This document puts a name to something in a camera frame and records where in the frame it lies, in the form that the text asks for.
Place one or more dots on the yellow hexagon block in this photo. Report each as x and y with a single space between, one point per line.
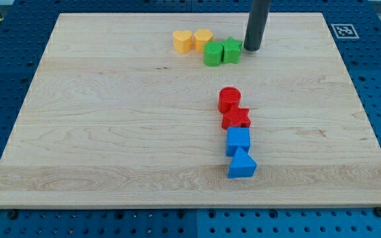
201 37

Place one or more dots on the light wooden board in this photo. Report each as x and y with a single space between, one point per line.
115 118

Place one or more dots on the yellow heart block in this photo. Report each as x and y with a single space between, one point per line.
182 41

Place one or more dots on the green cylinder block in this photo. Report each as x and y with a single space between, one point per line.
213 54

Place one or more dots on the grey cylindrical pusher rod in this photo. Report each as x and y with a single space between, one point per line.
256 24

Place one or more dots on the blue cube block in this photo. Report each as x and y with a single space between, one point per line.
237 137

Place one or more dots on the red star block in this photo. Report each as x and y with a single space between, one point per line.
236 117

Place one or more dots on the red cylinder block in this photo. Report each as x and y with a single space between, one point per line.
228 97

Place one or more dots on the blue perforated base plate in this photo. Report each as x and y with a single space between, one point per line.
24 33

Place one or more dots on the green star block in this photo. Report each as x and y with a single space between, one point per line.
232 50

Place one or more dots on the white fiducial marker tag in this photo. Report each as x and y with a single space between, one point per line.
344 31

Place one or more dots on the blue triangle block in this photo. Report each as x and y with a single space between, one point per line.
242 165

